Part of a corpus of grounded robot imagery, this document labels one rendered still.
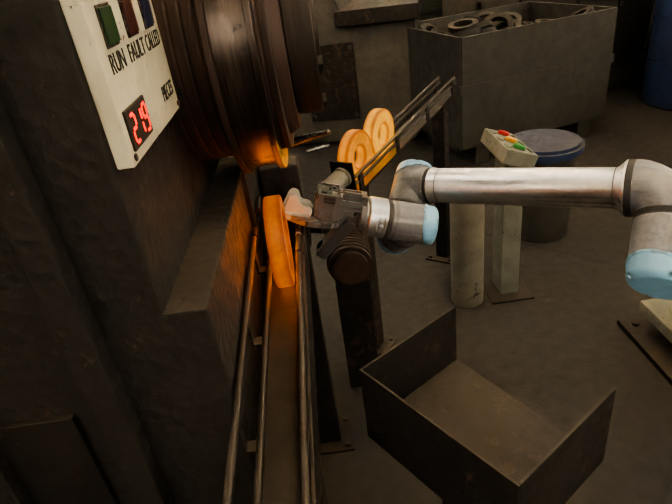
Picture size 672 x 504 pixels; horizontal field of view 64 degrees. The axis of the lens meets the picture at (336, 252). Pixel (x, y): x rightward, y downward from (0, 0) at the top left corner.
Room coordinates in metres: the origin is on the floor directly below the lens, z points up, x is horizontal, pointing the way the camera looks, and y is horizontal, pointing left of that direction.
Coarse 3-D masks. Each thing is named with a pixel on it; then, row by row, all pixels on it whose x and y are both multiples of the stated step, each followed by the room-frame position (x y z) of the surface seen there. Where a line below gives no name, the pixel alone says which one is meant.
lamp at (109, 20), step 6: (108, 6) 0.63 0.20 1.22; (102, 12) 0.60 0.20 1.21; (108, 12) 0.62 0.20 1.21; (102, 18) 0.60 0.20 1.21; (108, 18) 0.62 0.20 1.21; (114, 18) 0.64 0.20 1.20; (102, 24) 0.60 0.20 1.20; (108, 24) 0.61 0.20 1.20; (114, 24) 0.63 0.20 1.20; (108, 30) 0.61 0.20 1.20; (114, 30) 0.62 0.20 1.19; (108, 36) 0.60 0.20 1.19; (114, 36) 0.62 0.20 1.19; (108, 42) 0.60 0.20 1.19; (114, 42) 0.61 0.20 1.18
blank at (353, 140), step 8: (344, 136) 1.47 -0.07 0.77; (352, 136) 1.46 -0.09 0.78; (360, 136) 1.49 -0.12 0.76; (368, 136) 1.53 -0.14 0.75; (344, 144) 1.45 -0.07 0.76; (352, 144) 1.45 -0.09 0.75; (360, 144) 1.49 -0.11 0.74; (368, 144) 1.53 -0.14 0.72; (344, 152) 1.43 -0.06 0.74; (352, 152) 1.45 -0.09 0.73; (360, 152) 1.52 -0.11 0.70; (368, 152) 1.52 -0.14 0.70; (344, 160) 1.43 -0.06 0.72; (352, 160) 1.45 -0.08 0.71; (360, 160) 1.51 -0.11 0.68; (368, 160) 1.52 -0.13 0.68; (360, 168) 1.48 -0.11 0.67
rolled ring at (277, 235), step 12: (264, 204) 0.93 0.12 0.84; (276, 204) 0.92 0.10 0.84; (264, 216) 0.90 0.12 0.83; (276, 216) 0.89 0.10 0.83; (264, 228) 0.88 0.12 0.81; (276, 228) 0.88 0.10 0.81; (276, 240) 0.86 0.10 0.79; (288, 240) 1.00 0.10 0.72; (276, 252) 0.85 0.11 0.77; (288, 252) 0.98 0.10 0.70; (276, 264) 0.85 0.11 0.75; (288, 264) 0.85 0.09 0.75; (276, 276) 0.85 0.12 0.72; (288, 276) 0.86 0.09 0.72
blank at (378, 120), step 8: (376, 112) 1.59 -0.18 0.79; (384, 112) 1.62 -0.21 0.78; (368, 120) 1.58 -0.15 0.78; (376, 120) 1.58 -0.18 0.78; (384, 120) 1.62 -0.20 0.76; (392, 120) 1.66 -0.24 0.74; (368, 128) 1.56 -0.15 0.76; (376, 128) 1.57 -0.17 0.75; (384, 128) 1.64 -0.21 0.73; (392, 128) 1.66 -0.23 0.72; (376, 136) 1.57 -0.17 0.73; (384, 136) 1.64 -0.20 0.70; (392, 136) 1.65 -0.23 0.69; (376, 144) 1.57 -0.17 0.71; (384, 144) 1.61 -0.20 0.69; (376, 152) 1.56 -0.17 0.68
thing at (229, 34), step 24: (216, 0) 0.83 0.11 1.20; (240, 0) 0.83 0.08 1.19; (216, 24) 0.82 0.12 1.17; (240, 24) 0.82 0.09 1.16; (216, 48) 0.82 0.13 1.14; (240, 48) 0.81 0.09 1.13; (216, 72) 0.82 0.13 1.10; (240, 72) 0.81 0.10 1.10; (240, 96) 0.82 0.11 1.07; (264, 96) 0.81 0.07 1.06; (240, 120) 0.83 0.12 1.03; (264, 120) 0.82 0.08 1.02; (240, 144) 0.86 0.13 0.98; (264, 144) 0.86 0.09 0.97
